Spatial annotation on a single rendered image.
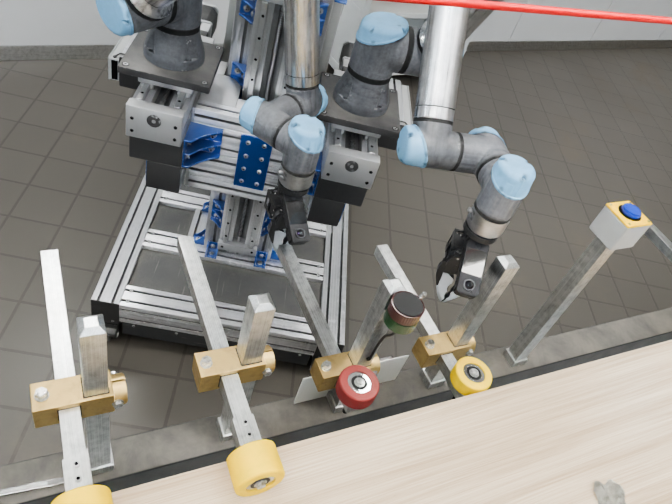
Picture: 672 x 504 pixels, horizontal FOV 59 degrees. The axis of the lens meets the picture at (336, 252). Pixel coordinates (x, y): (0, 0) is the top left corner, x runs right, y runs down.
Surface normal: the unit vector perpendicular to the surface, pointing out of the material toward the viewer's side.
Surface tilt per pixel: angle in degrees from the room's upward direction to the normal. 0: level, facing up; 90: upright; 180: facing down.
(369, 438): 0
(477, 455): 0
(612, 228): 90
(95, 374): 90
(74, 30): 90
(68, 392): 0
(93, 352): 90
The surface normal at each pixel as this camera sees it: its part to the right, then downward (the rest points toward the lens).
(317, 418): 0.25, -0.69
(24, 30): 0.46, 0.70
